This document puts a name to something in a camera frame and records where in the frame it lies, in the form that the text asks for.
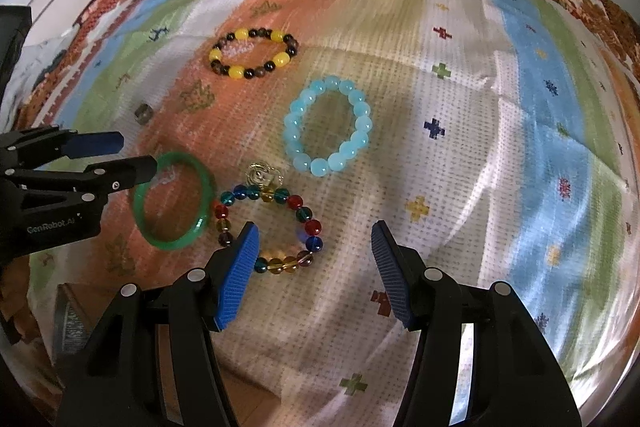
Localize yellow and black bead bracelet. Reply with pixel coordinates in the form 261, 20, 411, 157
207, 26, 301, 80

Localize multicolour glass bead bracelet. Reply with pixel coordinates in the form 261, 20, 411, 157
211, 184, 324, 275

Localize light blue bead bracelet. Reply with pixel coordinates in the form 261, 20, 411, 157
282, 74, 376, 179

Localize silver metal tin box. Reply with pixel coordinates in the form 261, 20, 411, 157
51, 283, 114, 378

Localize crumpled white blue clothes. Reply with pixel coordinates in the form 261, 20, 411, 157
1, 37, 67, 127

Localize green jade bangle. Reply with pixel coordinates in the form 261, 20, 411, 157
132, 150, 217, 251

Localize striped colourful bed blanket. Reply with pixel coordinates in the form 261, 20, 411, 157
6, 0, 639, 426

